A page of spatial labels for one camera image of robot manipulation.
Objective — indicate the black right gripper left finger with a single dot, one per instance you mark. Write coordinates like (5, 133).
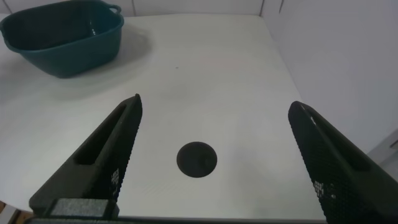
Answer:
(102, 161)

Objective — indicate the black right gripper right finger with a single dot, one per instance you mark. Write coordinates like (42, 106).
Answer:
(342, 174)

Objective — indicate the black round disc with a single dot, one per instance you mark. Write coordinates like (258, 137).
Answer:
(196, 159)

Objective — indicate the dark teal square basin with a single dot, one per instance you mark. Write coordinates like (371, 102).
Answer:
(62, 40)

